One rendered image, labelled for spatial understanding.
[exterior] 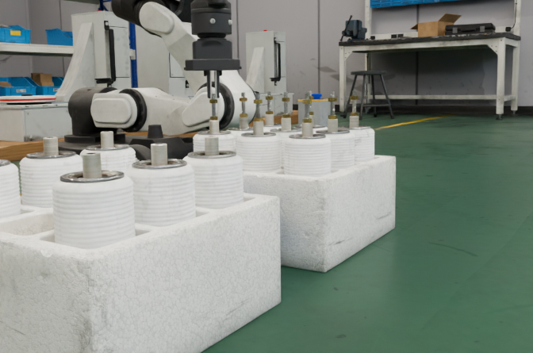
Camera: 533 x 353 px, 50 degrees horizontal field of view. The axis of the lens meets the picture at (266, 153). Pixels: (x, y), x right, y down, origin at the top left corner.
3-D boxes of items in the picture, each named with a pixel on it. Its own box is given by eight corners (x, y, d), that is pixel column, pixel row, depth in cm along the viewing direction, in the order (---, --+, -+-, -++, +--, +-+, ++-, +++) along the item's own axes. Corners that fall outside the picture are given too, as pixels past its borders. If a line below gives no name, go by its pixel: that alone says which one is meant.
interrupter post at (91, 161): (78, 180, 70) (76, 154, 70) (93, 178, 72) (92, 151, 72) (91, 182, 69) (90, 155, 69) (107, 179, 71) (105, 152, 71)
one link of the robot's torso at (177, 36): (205, 141, 167) (128, 22, 179) (242, 136, 181) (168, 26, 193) (237, 108, 159) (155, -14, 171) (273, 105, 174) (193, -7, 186)
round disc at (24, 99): (-14, 105, 320) (-14, 94, 319) (35, 102, 345) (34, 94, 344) (18, 105, 303) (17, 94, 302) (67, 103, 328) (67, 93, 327)
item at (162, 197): (115, 294, 81) (109, 167, 79) (162, 274, 89) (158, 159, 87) (166, 308, 76) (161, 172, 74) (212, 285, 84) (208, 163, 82)
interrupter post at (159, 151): (147, 167, 80) (146, 143, 80) (159, 165, 82) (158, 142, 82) (159, 169, 79) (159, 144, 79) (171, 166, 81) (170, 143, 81)
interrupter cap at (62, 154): (16, 159, 92) (16, 155, 92) (55, 154, 99) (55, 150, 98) (46, 162, 88) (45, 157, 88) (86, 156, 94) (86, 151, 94)
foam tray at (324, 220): (169, 246, 131) (166, 166, 128) (262, 212, 163) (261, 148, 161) (325, 274, 110) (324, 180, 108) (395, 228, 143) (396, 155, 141)
